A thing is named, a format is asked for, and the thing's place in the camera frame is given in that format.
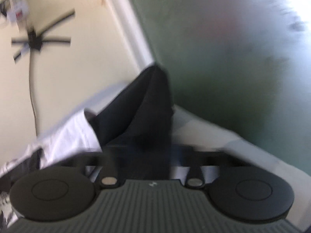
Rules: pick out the navy knitted sweater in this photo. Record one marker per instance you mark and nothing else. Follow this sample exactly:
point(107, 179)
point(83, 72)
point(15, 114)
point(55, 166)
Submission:
point(136, 106)

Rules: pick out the white garment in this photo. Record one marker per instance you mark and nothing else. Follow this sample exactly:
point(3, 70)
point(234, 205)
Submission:
point(70, 136)

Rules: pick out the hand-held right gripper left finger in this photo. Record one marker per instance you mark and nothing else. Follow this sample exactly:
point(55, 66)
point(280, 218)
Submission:
point(114, 150)

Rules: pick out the white wall trim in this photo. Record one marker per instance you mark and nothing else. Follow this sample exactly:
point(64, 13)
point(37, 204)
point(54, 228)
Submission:
point(131, 29)

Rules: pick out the striped bed sheet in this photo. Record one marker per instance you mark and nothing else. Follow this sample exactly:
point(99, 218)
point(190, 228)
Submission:
point(206, 131)

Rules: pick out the white power strip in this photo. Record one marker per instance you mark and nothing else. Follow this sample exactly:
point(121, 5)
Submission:
point(19, 4)

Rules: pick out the black tape cross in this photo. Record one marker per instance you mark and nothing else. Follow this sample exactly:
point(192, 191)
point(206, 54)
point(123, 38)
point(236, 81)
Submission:
point(36, 41)

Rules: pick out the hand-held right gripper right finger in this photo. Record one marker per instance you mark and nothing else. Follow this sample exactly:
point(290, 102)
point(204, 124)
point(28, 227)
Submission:
point(194, 154)

